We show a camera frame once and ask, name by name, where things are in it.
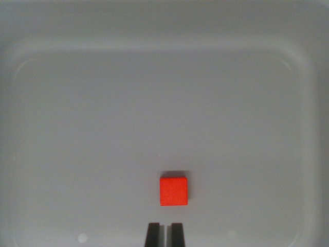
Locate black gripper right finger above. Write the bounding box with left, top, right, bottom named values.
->
left=167, top=222, right=186, bottom=247

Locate white plastic bin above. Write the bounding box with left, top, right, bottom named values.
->
left=0, top=0, right=329, bottom=247

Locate red cube block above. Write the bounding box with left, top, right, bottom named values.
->
left=159, top=176, right=189, bottom=207

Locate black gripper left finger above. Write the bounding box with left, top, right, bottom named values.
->
left=144, top=222, right=162, bottom=247

